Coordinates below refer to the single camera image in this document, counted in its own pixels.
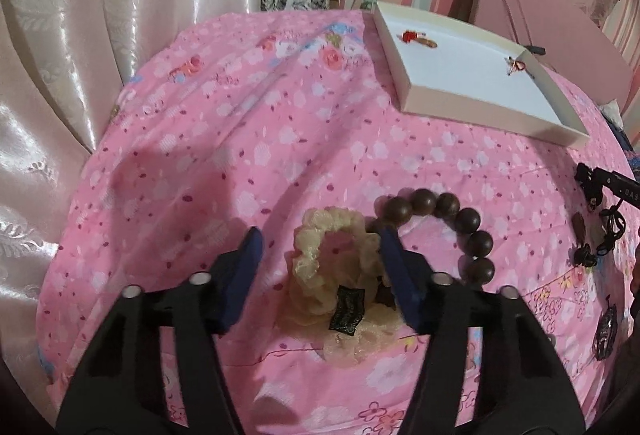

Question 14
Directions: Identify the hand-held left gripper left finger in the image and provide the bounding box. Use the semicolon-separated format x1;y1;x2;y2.
55;226;266;435

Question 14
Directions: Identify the cream lace scrunchie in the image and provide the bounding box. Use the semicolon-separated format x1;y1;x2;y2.
291;208;403;368

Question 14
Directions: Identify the pink headboard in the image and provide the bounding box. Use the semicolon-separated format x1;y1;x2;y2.
471;0;640;116

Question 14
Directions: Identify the dark oval pendant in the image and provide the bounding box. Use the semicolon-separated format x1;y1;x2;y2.
592;294;621;362

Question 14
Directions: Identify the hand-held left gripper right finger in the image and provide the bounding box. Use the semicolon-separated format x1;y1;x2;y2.
377;227;587;435

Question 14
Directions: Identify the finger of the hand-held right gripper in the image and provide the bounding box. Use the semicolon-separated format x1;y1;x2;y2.
574;162;609;212

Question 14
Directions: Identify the black cord necklace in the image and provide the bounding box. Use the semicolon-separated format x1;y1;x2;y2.
570;205;627;268

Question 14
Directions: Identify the cream satin curtain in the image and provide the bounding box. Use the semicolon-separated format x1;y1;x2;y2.
0;0;286;421

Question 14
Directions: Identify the pink floral bedsheet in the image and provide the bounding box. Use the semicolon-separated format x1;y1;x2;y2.
39;8;640;435

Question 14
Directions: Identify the white shallow box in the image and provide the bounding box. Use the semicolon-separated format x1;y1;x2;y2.
374;0;592;150

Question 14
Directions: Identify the brown wooden bead bracelet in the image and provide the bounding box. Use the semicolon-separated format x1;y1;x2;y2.
374;188;497;307

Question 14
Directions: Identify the red knot ornament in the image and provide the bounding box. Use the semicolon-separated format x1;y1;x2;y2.
398;30;438;49

